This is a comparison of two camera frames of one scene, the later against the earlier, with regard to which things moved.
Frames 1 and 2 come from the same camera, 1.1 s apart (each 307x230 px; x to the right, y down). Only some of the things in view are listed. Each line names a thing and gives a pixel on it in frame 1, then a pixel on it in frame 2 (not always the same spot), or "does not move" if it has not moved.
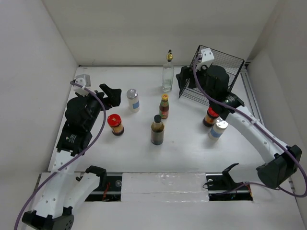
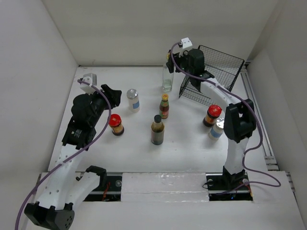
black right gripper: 186,72 → 177,58
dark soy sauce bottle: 157,131 does not move
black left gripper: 114,94 does not move
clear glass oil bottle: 168,73 does not move
